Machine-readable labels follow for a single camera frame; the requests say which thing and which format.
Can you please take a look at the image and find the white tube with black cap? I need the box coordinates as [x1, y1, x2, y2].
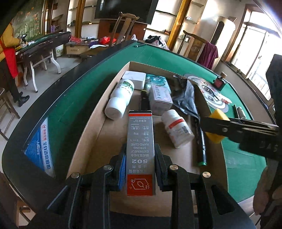
[233, 104, 246, 119]

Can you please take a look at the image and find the black marker green end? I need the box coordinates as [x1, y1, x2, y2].
[191, 116, 207, 166]

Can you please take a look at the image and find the clear packet with red item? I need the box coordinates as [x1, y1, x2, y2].
[215, 94, 232, 104]

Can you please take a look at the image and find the grey 502 glue box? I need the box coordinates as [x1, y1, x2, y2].
[126, 110, 155, 196]

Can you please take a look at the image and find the white pill bottle red label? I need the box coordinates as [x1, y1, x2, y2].
[162, 109, 194, 148]

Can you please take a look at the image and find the black foil pouch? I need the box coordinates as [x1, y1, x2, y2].
[172, 74, 199, 120]

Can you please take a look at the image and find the white medicine box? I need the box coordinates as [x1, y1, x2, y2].
[149, 85, 173, 116]

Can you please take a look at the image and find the white bottle green label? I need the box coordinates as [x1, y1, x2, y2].
[105, 79, 134, 120]

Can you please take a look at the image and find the person right hand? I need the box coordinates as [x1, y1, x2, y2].
[253, 166, 281, 228]

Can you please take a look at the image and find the round grey table centre panel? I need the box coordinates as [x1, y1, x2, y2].
[184, 74, 229, 113]

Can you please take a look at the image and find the blue white sticker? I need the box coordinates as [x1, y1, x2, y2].
[24, 118, 56, 178]

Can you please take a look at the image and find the black ink bottle with cork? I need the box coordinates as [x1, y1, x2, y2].
[213, 72, 227, 91]

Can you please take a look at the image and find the cardboard box tray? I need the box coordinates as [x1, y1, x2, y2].
[66, 60, 229, 217]

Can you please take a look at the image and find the maroon garment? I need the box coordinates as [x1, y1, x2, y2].
[197, 42, 218, 70]

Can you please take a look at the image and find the black marker in box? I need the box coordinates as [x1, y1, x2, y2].
[140, 90, 150, 111]

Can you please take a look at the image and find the wooden chair with garment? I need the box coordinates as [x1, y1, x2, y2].
[177, 30, 208, 61]

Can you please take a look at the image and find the teal tissue packet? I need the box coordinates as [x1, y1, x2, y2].
[144, 74, 171, 93]

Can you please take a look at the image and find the white standing air conditioner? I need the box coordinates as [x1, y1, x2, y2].
[210, 16, 236, 71]

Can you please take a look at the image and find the white charger box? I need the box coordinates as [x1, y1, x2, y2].
[122, 71, 146, 90]

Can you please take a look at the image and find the pile of clothes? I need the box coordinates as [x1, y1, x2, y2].
[145, 35, 169, 50]

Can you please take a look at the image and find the black flat television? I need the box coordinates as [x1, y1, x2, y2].
[95, 0, 158, 24]

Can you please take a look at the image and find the person in yellow jacket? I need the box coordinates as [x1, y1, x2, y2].
[0, 22, 30, 107]

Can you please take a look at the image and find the wooden chair near television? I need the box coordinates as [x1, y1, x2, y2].
[79, 12, 141, 64]

